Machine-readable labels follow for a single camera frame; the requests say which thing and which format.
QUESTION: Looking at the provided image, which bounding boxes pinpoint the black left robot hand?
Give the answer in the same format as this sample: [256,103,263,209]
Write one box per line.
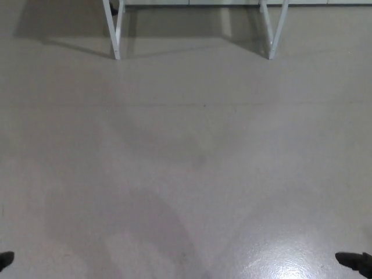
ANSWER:
[0,251,15,272]

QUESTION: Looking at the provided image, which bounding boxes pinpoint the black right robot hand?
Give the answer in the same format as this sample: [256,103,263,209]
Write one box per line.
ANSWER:
[335,252,372,279]

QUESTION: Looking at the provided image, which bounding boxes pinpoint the white table with metal frame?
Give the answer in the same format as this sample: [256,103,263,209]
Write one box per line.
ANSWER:
[102,0,290,60]

